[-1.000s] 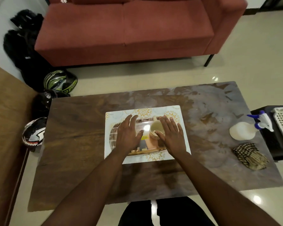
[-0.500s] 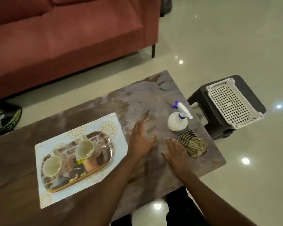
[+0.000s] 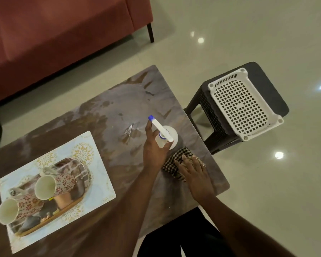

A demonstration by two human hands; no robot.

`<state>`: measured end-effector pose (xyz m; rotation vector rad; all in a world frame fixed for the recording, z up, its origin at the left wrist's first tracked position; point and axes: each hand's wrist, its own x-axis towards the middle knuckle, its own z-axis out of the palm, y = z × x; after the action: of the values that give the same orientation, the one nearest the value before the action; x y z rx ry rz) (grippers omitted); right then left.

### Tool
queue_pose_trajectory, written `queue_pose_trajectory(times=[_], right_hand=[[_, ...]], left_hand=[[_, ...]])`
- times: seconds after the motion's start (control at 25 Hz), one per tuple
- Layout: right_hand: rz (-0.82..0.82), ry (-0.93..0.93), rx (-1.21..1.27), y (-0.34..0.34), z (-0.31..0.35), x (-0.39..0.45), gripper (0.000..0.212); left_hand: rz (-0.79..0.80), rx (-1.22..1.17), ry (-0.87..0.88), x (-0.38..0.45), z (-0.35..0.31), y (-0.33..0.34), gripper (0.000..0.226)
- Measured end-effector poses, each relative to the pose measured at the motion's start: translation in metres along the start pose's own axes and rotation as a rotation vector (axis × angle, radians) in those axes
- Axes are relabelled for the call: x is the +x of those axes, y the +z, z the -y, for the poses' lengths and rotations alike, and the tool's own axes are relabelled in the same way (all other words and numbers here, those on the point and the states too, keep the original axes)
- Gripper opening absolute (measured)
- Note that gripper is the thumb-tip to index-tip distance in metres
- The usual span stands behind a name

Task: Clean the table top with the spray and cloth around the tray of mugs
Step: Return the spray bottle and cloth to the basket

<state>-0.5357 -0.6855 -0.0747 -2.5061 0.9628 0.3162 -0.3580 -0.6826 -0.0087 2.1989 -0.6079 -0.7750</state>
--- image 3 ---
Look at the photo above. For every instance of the white spray bottle blue nozzle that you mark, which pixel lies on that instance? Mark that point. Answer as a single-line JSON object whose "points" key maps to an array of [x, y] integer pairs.
{"points": [[165, 133]]}

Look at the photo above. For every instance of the person's left forearm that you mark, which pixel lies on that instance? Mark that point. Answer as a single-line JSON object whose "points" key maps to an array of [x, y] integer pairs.
{"points": [[117, 224]]}

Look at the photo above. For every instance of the brown checked cloth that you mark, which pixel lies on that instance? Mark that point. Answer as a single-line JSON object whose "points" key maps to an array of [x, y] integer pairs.
{"points": [[174, 160]]}

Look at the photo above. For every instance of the cream red-flowered mug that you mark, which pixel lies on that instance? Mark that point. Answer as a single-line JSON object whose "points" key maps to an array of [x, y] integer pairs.
{"points": [[8, 214], [44, 188]]}

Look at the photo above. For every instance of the person's right forearm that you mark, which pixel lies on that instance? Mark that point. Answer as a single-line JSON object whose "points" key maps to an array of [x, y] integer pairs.
{"points": [[243, 232]]}

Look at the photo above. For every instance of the white plastic basket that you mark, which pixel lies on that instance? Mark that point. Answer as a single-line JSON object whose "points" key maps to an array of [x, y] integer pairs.
{"points": [[263, 130]]}

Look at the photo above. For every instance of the person's right hand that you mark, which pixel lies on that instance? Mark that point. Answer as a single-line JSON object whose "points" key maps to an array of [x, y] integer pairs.
{"points": [[196, 179]]}

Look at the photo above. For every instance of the dark plastic stool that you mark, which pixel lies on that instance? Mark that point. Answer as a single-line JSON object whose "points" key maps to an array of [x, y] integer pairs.
{"points": [[272, 90]]}

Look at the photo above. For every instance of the white gold-flowered placemat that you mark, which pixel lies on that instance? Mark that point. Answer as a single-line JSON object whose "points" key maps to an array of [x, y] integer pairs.
{"points": [[96, 171]]}

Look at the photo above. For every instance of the person's left hand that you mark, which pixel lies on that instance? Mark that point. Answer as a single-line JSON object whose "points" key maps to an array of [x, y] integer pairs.
{"points": [[153, 155]]}

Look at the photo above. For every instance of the red sofa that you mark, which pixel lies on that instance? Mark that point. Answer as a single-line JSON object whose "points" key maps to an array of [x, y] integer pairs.
{"points": [[56, 37]]}

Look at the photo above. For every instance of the person's black trousers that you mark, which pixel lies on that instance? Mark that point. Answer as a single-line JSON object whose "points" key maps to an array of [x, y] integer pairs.
{"points": [[203, 232]]}

